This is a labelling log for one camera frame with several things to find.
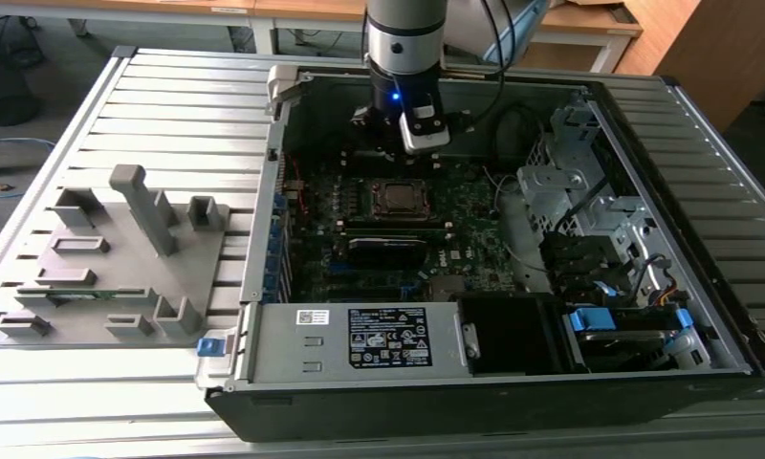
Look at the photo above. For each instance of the brown chipset heatsink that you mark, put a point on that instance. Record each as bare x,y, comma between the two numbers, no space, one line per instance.
448,288

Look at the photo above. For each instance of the blue case latch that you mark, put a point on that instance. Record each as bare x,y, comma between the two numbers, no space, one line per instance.
210,347

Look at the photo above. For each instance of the hard disk in blue carrier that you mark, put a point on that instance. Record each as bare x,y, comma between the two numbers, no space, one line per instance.
593,319

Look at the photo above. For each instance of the green motherboard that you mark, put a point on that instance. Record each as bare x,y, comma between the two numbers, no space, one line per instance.
472,239

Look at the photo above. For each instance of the CPU socket metal frame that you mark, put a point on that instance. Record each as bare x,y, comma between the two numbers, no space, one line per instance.
373,215

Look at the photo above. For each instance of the grey plastic parts rack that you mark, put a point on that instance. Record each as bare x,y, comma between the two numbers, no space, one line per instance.
133,287

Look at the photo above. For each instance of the black trash bin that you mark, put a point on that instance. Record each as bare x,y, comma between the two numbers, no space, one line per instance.
9,107

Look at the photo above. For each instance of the black graphics card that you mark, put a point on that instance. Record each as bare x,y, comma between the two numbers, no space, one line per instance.
385,253

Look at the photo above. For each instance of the wooden cabinet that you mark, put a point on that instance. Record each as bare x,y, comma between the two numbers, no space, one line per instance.
726,57

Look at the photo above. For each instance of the silver drive cage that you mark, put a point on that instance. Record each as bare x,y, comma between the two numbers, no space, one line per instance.
548,178

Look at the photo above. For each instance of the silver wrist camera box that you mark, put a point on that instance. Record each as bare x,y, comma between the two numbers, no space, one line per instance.
426,141

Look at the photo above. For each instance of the green RAM stick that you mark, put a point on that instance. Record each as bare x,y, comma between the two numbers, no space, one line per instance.
76,296

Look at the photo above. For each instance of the black open PC case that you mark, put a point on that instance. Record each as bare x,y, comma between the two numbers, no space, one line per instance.
420,411

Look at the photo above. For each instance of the silver CPU green substrate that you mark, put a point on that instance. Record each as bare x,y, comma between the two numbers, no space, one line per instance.
402,197

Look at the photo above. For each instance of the grey plastic case bracket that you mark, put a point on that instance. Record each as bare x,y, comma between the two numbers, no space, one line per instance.
280,79

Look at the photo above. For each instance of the wooden desk white legs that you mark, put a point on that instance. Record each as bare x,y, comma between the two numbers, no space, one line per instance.
586,26
101,6

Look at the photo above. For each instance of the black mesh basket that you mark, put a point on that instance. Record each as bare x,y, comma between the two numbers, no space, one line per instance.
18,48

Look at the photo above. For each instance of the grey power supply unit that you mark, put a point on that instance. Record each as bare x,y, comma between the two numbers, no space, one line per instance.
280,354

